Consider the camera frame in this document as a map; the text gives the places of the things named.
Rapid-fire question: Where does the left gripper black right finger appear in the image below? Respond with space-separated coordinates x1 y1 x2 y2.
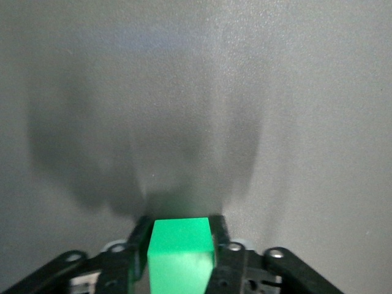
205 214 345 294

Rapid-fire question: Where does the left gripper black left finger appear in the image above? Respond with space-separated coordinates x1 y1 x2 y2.
0 214 154 294

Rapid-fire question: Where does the small green cube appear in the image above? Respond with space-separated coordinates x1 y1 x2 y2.
146 216 216 294

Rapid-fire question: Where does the dark grey table mat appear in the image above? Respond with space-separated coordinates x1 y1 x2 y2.
0 0 392 294

